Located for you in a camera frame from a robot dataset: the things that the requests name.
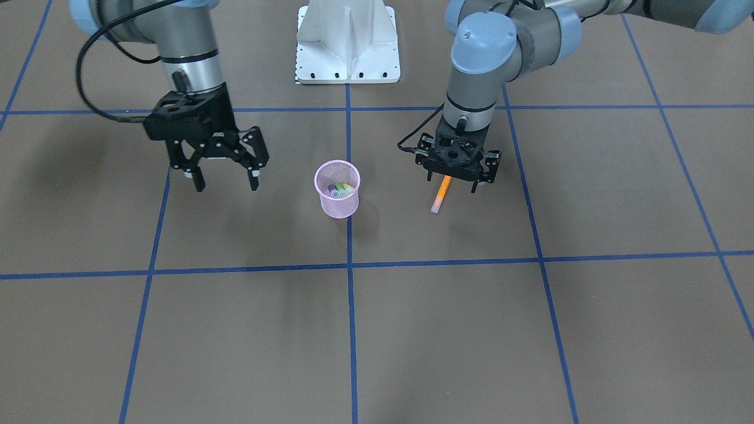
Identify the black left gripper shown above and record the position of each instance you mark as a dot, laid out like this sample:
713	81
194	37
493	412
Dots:
490	161

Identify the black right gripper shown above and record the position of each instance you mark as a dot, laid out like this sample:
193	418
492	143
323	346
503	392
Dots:
219	148

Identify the orange highlighter pen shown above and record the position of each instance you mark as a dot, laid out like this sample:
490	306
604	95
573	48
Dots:
441	193

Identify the green highlighter pen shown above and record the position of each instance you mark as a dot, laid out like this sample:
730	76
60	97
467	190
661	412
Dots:
338	184

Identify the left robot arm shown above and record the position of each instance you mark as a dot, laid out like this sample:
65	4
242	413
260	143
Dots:
496	42

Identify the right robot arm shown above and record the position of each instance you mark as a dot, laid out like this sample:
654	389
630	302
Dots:
181	30

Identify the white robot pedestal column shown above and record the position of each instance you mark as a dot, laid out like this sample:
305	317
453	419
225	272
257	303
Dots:
347	42

